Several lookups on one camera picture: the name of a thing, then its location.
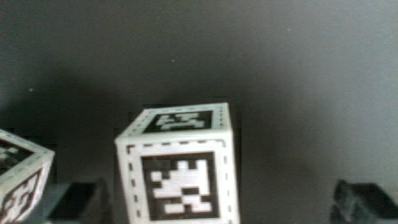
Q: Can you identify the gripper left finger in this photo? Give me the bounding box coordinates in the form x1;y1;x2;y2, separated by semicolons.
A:
33;179;113;224

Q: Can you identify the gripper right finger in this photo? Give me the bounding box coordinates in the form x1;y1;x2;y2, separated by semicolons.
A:
328;180;398;224

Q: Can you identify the white tagged cube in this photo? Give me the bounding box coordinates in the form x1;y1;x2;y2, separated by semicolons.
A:
115;103;239;224
0;129;54;224

